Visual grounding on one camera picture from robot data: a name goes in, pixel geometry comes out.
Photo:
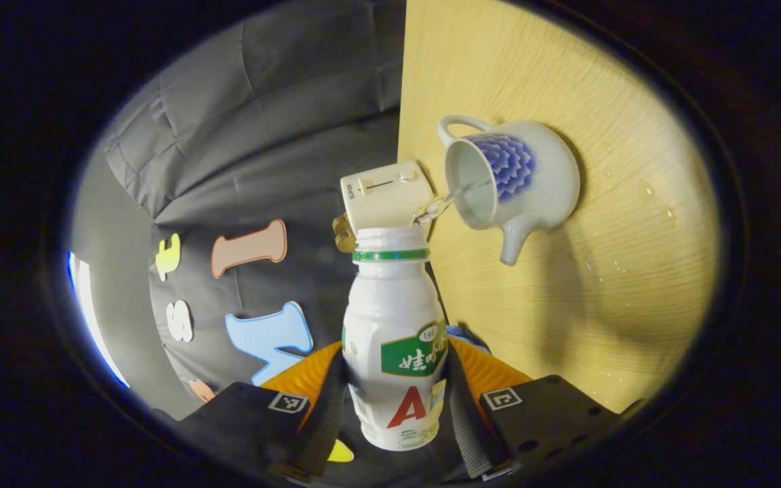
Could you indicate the white water bottle green label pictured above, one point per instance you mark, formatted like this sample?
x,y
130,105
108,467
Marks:
x,y
394,305

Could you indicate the blue towel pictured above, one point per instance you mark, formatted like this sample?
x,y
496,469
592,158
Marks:
x,y
472,339

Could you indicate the white toaster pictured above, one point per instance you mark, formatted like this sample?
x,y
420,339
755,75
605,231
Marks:
x,y
384,196

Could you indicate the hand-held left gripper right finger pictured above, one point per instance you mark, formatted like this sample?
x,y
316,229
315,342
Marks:
x,y
465,427

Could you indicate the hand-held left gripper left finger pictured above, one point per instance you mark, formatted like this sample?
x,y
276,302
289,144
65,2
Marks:
x,y
326,420

